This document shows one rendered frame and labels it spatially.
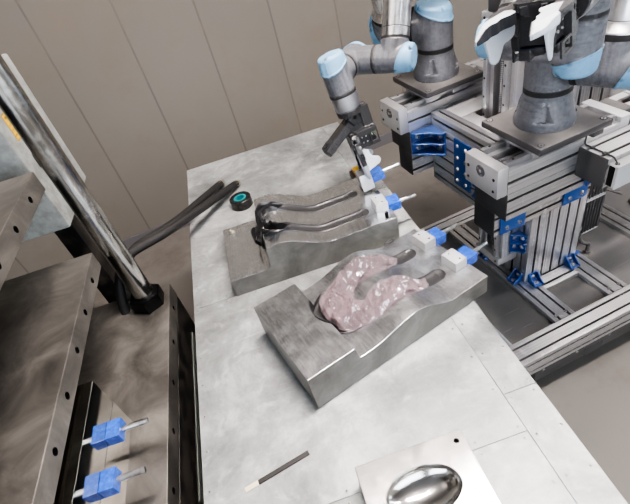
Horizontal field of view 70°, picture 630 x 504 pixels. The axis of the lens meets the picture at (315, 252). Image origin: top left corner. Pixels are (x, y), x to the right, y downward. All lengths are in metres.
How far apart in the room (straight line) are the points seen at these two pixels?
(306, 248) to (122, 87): 1.88
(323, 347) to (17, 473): 0.57
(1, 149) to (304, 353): 0.88
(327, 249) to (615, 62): 0.79
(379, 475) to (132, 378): 0.71
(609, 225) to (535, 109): 1.16
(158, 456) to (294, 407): 0.32
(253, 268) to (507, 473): 0.78
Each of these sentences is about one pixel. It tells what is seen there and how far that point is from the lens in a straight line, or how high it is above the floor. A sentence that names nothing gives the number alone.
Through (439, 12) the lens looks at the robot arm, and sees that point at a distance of 1.61.
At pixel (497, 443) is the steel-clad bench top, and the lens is 0.96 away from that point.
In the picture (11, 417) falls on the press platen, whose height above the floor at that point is 1.04.
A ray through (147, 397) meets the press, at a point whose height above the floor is 0.78.
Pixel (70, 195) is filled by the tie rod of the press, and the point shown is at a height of 1.21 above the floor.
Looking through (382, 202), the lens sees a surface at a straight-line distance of 1.29.
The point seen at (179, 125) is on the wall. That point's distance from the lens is 2.96.
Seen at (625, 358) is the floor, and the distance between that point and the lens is 2.14.
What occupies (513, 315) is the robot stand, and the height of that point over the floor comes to 0.21.
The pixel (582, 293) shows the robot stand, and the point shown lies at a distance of 2.04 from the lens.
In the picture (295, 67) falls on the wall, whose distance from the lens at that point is 3.04.
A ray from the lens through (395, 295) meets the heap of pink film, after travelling 1.03.
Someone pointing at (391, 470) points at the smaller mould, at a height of 0.87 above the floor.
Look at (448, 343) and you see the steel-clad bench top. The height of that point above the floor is 0.80.
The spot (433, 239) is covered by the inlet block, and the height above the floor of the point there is 0.88.
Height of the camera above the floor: 1.67
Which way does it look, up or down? 40 degrees down
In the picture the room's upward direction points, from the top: 16 degrees counter-clockwise
